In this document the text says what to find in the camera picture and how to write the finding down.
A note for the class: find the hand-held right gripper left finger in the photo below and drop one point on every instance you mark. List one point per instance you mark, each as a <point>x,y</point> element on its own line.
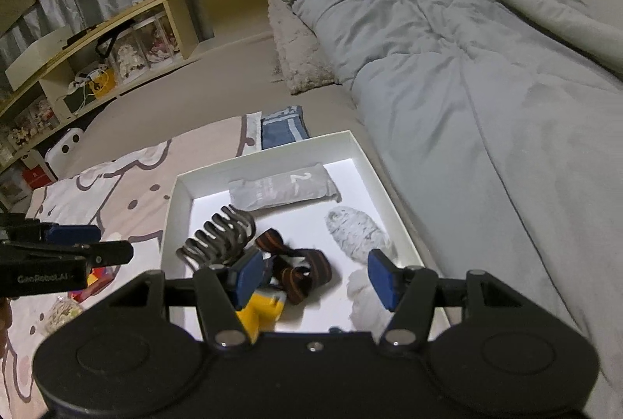
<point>248,275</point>

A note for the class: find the fuzzy beige pillow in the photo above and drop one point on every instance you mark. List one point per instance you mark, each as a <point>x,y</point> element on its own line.
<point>301,49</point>

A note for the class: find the white plastic bag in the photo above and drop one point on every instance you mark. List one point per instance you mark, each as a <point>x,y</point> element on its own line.
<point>365,307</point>

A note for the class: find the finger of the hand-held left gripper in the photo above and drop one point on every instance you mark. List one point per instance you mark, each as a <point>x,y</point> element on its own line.
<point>73,252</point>
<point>73,234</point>

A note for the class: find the yellow bag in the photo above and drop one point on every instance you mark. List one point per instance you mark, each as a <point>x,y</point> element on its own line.
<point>104,84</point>

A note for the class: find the figurine display box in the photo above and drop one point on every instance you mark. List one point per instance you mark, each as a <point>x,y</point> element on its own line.
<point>43,113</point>
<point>18,129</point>

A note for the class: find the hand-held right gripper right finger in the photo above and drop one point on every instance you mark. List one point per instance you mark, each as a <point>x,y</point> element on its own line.
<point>384,278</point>

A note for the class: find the white cardboard box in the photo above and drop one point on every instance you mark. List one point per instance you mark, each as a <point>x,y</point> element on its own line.
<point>301,229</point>

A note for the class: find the grey foil pouch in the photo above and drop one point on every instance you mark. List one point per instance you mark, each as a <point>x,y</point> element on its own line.
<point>282,191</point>

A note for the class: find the red box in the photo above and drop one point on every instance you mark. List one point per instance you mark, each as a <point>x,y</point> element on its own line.
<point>39,178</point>

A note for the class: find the white box on shelf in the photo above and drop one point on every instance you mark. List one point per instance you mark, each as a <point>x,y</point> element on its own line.
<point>39,56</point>

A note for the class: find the dark box on shelf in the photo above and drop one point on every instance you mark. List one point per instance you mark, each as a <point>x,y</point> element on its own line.
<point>78,100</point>

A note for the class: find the printed cartoon blanket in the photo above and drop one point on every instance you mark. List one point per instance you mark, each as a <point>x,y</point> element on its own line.
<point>126,185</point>

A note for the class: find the white knitted cloth bundle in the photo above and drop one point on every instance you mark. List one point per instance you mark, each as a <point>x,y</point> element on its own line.
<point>357,231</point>

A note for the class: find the brown hair claw clip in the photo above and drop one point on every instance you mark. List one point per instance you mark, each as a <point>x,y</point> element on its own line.
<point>214,234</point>

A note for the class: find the blue striped cloth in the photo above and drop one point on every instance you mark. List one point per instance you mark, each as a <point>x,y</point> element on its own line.
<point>284,129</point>

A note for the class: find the wooden headboard shelf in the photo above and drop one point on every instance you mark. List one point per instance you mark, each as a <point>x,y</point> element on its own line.
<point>185,5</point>

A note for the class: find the grey duvet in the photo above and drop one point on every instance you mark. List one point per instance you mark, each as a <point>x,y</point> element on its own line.
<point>462,83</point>

